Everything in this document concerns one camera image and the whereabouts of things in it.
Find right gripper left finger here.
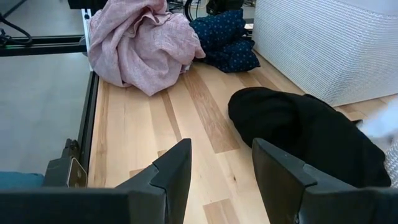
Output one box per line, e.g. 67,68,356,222
0,138,193,224

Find black corner bracket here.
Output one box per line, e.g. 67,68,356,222
43,139,88,189

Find black table frame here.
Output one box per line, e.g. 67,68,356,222
0,0,108,175

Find black cables under desk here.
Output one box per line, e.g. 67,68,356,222
0,14,34,46

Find navy dotted garment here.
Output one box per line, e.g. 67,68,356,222
189,8,261,74

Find black garment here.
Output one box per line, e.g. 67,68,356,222
228,86,392,189

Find white garment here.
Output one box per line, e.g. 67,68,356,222
356,99,398,147

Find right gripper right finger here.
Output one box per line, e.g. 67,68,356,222
251,138,398,224

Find pink garment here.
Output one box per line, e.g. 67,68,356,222
88,0,206,96

